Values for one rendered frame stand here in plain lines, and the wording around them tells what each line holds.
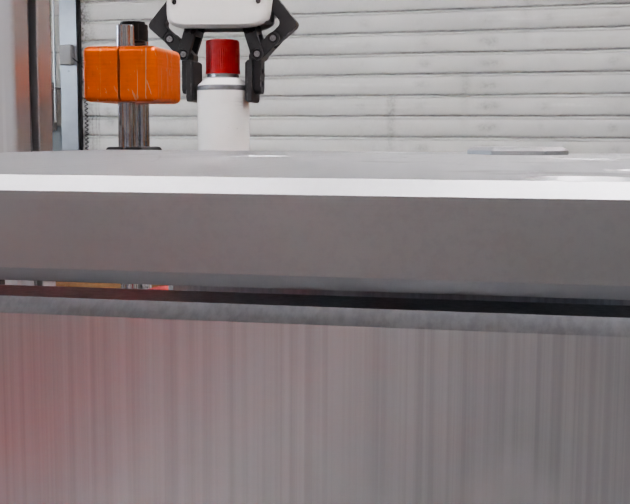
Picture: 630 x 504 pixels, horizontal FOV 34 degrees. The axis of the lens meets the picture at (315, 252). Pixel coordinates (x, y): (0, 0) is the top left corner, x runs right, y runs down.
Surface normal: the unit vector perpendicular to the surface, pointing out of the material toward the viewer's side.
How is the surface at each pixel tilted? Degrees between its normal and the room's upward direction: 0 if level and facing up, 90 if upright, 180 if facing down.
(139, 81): 90
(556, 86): 94
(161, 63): 90
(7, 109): 90
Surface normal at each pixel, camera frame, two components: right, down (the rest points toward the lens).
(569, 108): -0.30, 0.25
